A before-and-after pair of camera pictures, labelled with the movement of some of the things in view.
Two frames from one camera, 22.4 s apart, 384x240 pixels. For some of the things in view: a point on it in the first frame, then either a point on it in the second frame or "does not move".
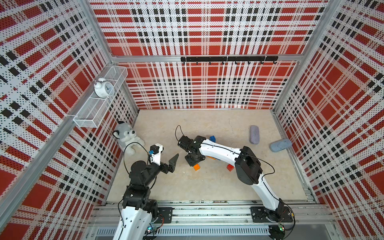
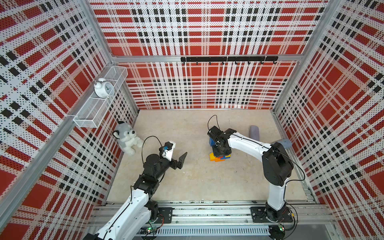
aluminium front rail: (307, 213) does not move
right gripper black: (191, 163) → (216, 154)
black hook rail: (223, 59) does not move
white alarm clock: (103, 88) does not move
